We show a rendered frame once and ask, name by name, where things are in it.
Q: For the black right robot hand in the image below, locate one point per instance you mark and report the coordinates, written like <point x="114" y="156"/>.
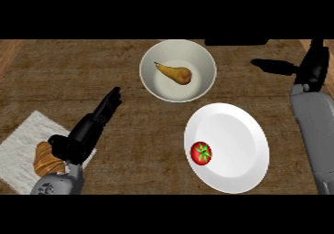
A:
<point x="312" y="68"/>

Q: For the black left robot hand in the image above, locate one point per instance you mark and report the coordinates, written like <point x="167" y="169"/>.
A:
<point x="90" y="126"/>

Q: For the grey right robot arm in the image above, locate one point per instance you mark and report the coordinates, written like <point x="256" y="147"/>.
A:
<point x="318" y="140"/>

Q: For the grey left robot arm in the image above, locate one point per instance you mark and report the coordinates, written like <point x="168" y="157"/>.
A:
<point x="61" y="181"/>

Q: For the brown pear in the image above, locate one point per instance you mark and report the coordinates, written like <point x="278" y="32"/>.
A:
<point x="177" y="73"/>

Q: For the pale round bowl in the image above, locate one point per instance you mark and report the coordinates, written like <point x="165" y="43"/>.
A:
<point x="177" y="70"/>

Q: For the white oval plate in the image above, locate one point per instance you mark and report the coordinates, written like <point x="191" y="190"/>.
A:
<point x="232" y="143"/>

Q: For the brown croissant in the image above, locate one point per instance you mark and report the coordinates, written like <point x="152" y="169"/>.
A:
<point x="44" y="160"/>

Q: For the white cloth napkin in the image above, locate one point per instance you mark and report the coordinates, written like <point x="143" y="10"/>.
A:
<point x="18" y="152"/>

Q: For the red tomato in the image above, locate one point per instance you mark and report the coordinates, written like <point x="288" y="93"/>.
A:
<point x="201" y="153"/>

